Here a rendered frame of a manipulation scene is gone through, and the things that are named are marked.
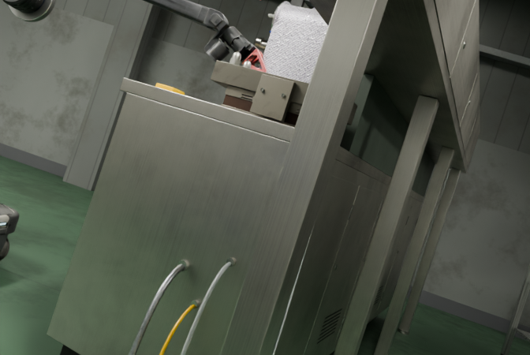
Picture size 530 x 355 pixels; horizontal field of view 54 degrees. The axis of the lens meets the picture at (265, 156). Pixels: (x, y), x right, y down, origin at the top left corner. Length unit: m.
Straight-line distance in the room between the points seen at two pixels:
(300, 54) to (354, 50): 0.89
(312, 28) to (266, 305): 1.07
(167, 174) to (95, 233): 0.30
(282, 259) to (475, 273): 4.47
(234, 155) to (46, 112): 4.40
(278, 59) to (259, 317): 1.05
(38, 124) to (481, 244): 4.44
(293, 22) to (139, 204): 0.74
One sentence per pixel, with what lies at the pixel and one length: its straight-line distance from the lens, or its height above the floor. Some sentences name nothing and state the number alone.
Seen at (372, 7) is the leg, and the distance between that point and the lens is 0.79.
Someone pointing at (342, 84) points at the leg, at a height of 0.94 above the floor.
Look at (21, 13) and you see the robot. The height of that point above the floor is 1.05.
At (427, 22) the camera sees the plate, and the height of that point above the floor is 1.14.
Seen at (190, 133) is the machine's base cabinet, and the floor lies 0.80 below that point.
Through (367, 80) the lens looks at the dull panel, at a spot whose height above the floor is 1.12.
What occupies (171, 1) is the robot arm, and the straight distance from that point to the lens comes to 1.83.
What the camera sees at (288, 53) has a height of 1.14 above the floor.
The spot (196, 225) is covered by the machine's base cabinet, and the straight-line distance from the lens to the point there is 1.41.
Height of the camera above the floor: 0.80
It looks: level
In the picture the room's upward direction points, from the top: 18 degrees clockwise
